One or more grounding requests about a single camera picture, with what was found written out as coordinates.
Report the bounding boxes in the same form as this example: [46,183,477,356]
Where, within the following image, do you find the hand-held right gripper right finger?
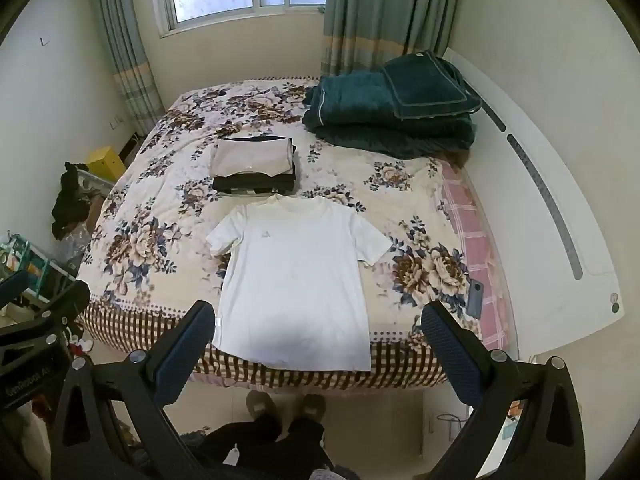
[421,301,586,480]

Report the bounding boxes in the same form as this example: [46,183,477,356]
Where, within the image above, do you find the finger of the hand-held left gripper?
[0,271,31,311]
[10,280,92,343]

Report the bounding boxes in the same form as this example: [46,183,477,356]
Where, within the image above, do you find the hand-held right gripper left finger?
[50,300,217,480]

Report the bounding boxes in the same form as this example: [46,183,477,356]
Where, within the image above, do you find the white t-shirt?
[206,195,393,372]

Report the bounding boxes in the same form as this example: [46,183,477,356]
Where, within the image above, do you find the grey smartphone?
[466,279,485,320]

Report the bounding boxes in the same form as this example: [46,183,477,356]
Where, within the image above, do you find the grey slipper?
[246,391,275,418]
[300,394,327,420]

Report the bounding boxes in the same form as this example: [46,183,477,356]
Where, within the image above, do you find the black clothing heap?
[51,161,92,241]

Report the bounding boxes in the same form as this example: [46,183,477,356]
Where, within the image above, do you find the pink checked sheet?
[440,160,511,346]

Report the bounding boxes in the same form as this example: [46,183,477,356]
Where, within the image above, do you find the person's black pants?
[185,412,333,480]

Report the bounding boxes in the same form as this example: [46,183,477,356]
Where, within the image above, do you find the white storage crate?
[80,170,117,202]

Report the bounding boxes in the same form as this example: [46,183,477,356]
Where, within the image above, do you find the floral bedspread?
[77,77,501,391]

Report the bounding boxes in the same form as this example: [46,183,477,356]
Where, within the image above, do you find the yellow box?
[85,146,126,182]

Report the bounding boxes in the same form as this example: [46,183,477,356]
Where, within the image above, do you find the white headboard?
[440,47,623,361]

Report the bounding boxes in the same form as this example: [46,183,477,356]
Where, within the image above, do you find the teal folded blanket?
[302,72,476,158]

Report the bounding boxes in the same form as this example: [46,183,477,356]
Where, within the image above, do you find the teal curtain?
[95,0,166,136]
[320,0,466,78]

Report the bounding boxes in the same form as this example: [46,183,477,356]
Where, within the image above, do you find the teal pillow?
[382,51,482,121]

